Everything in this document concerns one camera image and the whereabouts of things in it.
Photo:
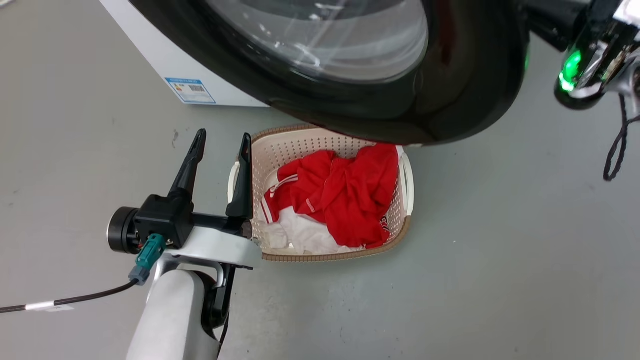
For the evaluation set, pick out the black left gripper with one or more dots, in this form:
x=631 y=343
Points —
x=162 y=220

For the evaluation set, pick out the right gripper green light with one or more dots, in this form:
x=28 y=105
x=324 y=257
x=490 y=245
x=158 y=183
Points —
x=595 y=60

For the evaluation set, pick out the black round washing machine door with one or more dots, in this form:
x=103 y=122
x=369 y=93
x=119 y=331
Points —
x=465 y=75

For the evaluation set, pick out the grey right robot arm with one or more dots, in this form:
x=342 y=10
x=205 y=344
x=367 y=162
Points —
x=632 y=85

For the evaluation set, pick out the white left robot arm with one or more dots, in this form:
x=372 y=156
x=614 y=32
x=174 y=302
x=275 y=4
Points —
x=175 y=315

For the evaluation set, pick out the white washing machine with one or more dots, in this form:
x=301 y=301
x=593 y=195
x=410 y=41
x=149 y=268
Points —
x=165 y=55

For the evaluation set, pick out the beige perforated laundry basket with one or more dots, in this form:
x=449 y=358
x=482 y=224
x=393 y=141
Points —
x=280 y=150

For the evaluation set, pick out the blue energy label sticker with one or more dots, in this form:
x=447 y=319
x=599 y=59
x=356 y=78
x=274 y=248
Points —
x=191 y=91

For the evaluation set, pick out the red garment with white stripes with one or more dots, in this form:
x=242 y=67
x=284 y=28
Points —
x=350 y=195

